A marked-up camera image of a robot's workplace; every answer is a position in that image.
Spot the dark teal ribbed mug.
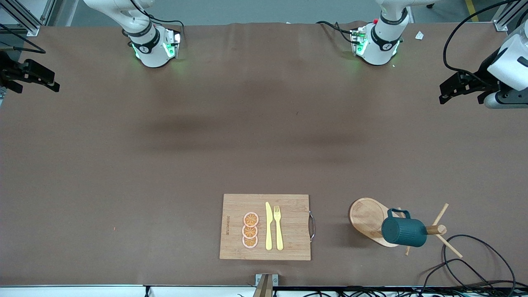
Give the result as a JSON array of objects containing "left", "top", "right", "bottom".
[{"left": 381, "top": 208, "right": 427, "bottom": 248}]

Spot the brown table cover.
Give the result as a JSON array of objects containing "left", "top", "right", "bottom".
[{"left": 0, "top": 21, "right": 528, "bottom": 287}]

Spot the wooden mug tree stand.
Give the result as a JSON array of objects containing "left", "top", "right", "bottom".
[{"left": 349, "top": 198, "right": 463, "bottom": 259}]

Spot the bamboo cutting board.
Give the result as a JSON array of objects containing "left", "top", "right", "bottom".
[{"left": 219, "top": 194, "right": 311, "bottom": 261}]

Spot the yellow plastic fork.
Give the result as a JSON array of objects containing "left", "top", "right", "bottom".
[{"left": 273, "top": 205, "right": 284, "bottom": 251}]

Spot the yellow plastic knife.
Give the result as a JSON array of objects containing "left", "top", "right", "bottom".
[{"left": 265, "top": 202, "right": 273, "bottom": 251}]

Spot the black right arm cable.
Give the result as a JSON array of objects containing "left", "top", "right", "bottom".
[{"left": 0, "top": 24, "right": 46, "bottom": 54}]

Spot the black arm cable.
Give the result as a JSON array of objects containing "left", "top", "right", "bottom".
[
  {"left": 0, "top": 24, "right": 46, "bottom": 54},
  {"left": 443, "top": 0, "right": 510, "bottom": 83}
]

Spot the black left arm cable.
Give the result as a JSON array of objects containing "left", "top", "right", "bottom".
[{"left": 443, "top": 0, "right": 510, "bottom": 83}]

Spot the aluminium frame post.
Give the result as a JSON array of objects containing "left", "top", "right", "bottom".
[
  {"left": 0, "top": 0, "right": 56, "bottom": 37},
  {"left": 492, "top": 0, "right": 528, "bottom": 32}
]

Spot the long looping black cable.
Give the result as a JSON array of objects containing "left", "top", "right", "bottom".
[{"left": 442, "top": 234, "right": 517, "bottom": 295}]

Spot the black left base cable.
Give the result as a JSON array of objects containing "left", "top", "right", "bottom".
[{"left": 316, "top": 21, "right": 357, "bottom": 44}]

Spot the short looping black cable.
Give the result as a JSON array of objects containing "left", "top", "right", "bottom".
[{"left": 420, "top": 258, "right": 492, "bottom": 290}]

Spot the white table edge rail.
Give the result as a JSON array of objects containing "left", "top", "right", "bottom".
[{"left": 0, "top": 285, "right": 528, "bottom": 297}]

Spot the metal bracket with wooden bar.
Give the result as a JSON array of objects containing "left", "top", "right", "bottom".
[{"left": 252, "top": 273, "right": 279, "bottom": 297}]

